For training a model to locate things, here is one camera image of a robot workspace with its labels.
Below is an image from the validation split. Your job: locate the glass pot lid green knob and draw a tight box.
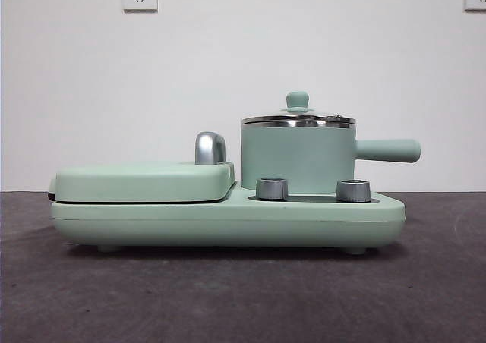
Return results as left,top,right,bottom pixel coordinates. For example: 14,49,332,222
242,90,358,124

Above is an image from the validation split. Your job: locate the silver control knob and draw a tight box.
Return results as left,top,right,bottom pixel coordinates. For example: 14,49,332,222
256,176,290,200
336,178,372,203

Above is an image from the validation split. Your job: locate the mint green breakfast maker base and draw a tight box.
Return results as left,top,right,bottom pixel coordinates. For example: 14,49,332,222
51,181,406,254

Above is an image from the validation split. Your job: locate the mint green pot with handle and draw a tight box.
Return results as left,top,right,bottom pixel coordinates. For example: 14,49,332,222
240,119,422,202

